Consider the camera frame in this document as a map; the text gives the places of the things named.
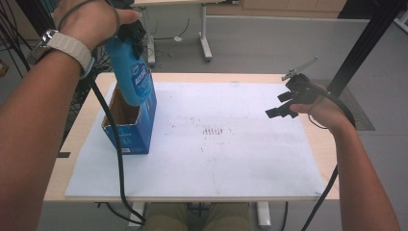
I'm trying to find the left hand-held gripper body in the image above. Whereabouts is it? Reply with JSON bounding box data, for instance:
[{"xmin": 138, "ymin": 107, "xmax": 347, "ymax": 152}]
[{"xmin": 116, "ymin": 19, "xmax": 147, "ymax": 41}]

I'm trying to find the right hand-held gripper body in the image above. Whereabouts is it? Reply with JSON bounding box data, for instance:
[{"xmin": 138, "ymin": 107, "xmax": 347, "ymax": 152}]
[{"xmin": 281, "ymin": 56, "xmax": 328, "ymax": 106}]

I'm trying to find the blue bottle with white cap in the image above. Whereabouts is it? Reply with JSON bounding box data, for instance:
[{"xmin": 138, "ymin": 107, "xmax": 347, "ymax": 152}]
[{"xmin": 104, "ymin": 35, "xmax": 155, "ymax": 108}]

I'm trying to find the blue cardboard box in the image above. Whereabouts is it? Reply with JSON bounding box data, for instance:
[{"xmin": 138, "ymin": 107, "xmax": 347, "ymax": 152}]
[{"xmin": 101, "ymin": 84, "xmax": 158, "ymax": 156}]

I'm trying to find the person's right hand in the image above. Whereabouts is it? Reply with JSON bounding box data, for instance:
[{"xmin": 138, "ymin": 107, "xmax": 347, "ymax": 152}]
[{"xmin": 288, "ymin": 95, "xmax": 354, "ymax": 136}]

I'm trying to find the person's left hand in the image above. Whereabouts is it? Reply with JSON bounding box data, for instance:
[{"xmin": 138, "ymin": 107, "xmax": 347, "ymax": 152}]
[{"xmin": 52, "ymin": 0, "xmax": 142, "ymax": 51}]

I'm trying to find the wristwatch with beige band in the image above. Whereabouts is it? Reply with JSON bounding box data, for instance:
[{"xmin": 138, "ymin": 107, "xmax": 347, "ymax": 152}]
[{"xmin": 27, "ymin": 28, "xmax": 95, "ymax": 80}]

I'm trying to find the desk with white legs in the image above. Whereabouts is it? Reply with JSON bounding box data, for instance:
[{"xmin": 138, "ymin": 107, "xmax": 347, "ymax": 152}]
[{"xmin": 133, "ymin": 0, "xmax": 240, "ymax": 66}]

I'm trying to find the white paper sheet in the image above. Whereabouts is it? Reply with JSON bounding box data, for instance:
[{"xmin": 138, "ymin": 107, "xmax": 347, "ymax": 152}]
[{"xmin": 64, "ymin": 81, "xmax": 326, "ymax": 199}]

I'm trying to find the white table leg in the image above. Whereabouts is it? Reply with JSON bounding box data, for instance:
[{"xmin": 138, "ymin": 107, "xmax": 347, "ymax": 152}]
[
  {"xmin": 128, "ymin": 201, "xmax": 145, "ymax": 227},
  {"xmin": 256, "ymin": 201, "xmax": 272, "ymax": 229}
]

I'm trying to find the person's right leg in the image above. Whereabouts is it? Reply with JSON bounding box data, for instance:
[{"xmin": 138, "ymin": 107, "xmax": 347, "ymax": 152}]
[{"xmin": 201, "ymin": 202, "xmax": 250, "ymax": 231}]

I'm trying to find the person's leg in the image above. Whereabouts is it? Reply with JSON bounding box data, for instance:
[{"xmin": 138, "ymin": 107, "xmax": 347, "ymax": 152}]
[
  {"xmin": 140, "ymin": 202, "xmax": 191, "ymax": 231},
  {"xmin": 201, "ymin": 202, "xmax": 250, "ymax": 231}
]

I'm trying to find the person's left leg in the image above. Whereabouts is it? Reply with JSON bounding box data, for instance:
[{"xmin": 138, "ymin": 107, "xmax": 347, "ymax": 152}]
[{"xmin": 140, "ymin": 202, "xmax": 191, "ymax": 231}]

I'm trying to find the thin grey cable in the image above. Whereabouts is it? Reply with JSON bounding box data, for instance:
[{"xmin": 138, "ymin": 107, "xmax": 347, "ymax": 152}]
[{"xmin": 57, "ymin": 0, "xmax": 121, "ymax": 42}]

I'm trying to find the black metal stand post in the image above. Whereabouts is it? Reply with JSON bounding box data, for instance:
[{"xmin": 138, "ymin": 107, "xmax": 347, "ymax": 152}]
[
  {"xmin": 326, "ymin": 0, "xmax": 407, "ymax": 97},
  {"xmin": 14, "ymin": 0, "xmax": 57, "ymax": 33}
]

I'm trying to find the thick black left gripper cable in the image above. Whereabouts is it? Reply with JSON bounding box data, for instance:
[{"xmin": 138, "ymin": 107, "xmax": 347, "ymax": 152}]
[{"xmin": 86, "ymin": 73, "xmax": 147, "ymax": 225}]

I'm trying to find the tangle of black cables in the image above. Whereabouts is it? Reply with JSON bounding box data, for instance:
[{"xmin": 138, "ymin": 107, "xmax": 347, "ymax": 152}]
[{"xmin": 0, "ymin": 0, "xmax": 42, "ymax": 78}]

